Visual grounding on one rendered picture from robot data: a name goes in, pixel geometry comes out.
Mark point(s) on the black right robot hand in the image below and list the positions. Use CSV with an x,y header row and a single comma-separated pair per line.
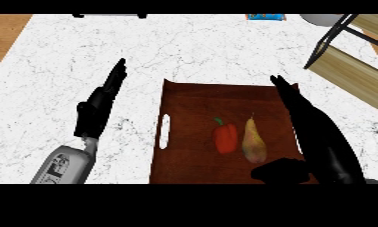
x,y
319,141

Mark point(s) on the grey round bowl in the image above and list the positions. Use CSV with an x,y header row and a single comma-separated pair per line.
x,y
322,19

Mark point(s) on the yellow-green pear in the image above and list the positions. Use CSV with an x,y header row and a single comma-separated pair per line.
x,y
254,144

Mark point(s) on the dark brown wooden tray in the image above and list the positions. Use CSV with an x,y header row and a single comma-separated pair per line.
x,y
196,131

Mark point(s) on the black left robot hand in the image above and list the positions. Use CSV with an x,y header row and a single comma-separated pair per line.
x,y
100,102

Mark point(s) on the red bell pepper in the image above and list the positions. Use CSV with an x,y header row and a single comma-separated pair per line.
x,y
226,139

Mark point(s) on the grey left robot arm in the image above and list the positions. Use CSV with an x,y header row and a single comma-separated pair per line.
x,y
63,165

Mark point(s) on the blue packet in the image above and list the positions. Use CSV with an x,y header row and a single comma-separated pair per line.
x,y
266,16

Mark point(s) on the tiered shelf with wooden boards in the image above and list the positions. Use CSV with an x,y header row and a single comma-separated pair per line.
x,y
347,67

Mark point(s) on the pale appliance with black feet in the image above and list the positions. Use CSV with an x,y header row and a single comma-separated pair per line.
x,y
109,15

